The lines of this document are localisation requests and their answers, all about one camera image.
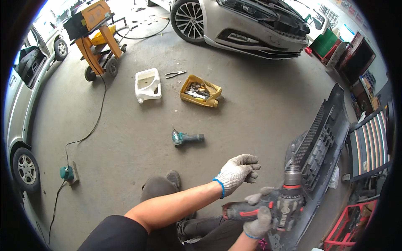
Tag person's right hand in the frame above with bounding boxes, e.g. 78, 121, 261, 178
243, 187, 276, 240

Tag person's left hand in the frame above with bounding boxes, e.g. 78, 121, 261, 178
213, 154, 261, 199

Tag black red cordless drill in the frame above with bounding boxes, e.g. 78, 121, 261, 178
221, 144, 307, 233

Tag person's legs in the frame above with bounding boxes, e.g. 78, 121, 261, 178
139, 170, 249, 251

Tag yellow cut-open jug tray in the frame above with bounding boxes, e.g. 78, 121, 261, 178
179, 74, 223, 109

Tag grey car bumper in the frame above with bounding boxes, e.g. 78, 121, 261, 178
265, 83, 351, 251

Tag white plastic bag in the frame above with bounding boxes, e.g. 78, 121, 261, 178
328, 166, 340, 190

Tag heap of small hand tools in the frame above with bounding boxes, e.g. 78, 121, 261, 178
185, 82, 211, 101

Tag red metal rack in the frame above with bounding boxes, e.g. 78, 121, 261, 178
323, 200, 378, 251

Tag white cut-open jug tray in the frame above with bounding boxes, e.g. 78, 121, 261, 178
135, 68, 162, 105

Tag silver sedan without bumper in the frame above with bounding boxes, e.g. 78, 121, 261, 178
169, 0, 311, 60

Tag cluttered parts shelf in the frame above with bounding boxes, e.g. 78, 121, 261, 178
349, 70, 382, 118

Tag green plastic crate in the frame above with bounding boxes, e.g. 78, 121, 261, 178
310, 28, 339, 59

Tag person's body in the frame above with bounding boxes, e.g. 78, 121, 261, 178
77, 215, 149, 251

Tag dark red cabinet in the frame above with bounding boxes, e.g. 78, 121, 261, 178
325, 31, 377, 86

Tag white car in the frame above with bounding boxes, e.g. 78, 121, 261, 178
283, 0, 330, 43

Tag scattered tools on floor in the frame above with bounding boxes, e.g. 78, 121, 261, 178
130, 6, 171, 26

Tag wooden block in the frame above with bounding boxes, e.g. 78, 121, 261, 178
67, 161, 80, 186

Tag green power plug socket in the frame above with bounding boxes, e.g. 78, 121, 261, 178
59, 166, 75, 182

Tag orange machine cart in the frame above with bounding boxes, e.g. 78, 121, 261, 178
63, 0, 128, 82

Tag silver car with open door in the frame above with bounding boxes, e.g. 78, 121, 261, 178
4, 30, 56, 195

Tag silver van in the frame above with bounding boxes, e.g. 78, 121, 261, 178
31, 5, 74, 62

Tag teal cordless impact driver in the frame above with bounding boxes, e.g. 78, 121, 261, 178
171, 128, 205, 148

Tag black power cable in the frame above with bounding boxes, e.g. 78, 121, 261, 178
48, 19, 171, 245

